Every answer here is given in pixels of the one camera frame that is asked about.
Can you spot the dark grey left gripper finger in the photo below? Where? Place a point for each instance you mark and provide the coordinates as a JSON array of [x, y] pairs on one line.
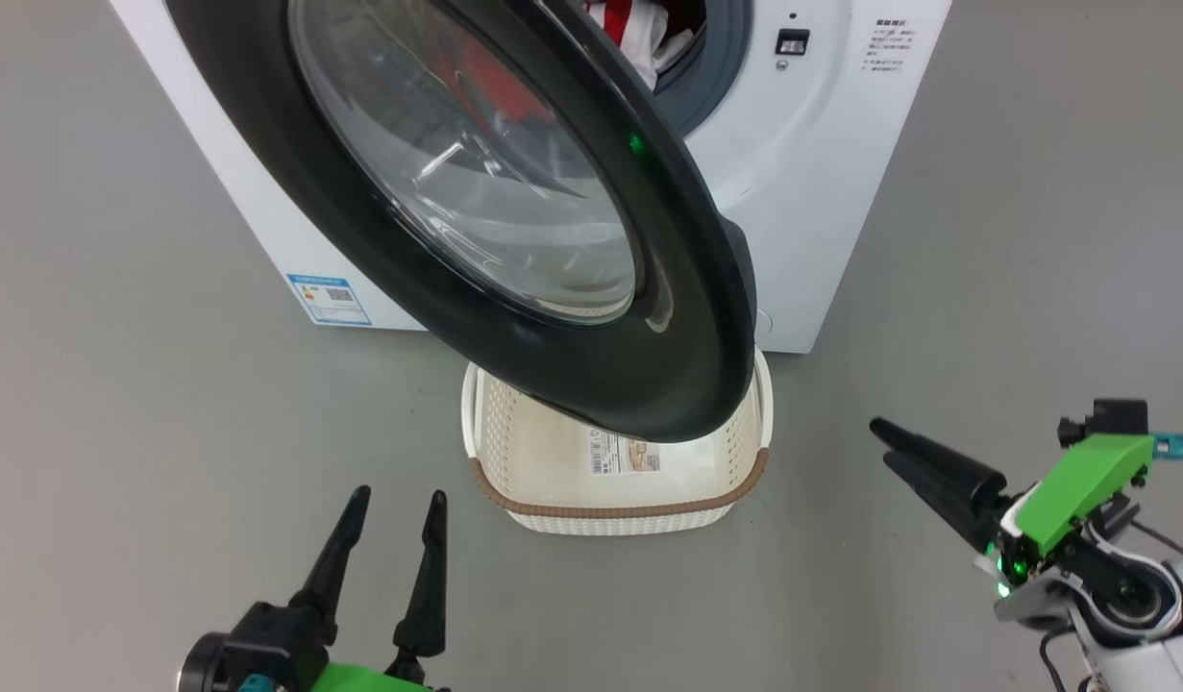
[[336, 557], [428, 596]]

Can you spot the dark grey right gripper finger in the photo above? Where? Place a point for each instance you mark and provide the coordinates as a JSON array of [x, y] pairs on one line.
[[947, 459], [947, 505]]

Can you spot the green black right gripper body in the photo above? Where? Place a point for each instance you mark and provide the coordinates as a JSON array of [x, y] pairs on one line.
[[1081, 485]]

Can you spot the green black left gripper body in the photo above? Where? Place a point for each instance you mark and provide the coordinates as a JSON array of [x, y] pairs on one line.
[[264, 654]]

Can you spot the black glass washing machine door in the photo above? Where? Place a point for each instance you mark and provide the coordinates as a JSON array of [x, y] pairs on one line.
[[649, 384]]

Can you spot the red and white garment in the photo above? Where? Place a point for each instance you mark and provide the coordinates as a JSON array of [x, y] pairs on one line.
[[629, 27]]

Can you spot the cream perforated basket brown rim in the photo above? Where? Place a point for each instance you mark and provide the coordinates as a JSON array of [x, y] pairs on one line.
[[543, 471]]

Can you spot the basket product label sticker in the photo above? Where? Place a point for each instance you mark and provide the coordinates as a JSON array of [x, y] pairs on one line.
[[625, 454]]

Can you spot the white front-load washing machine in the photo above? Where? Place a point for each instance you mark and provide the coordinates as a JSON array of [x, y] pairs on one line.
[[822, 240]]

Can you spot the blue energy label sticker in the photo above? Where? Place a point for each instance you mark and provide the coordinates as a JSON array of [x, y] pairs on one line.
[[330, 300]]

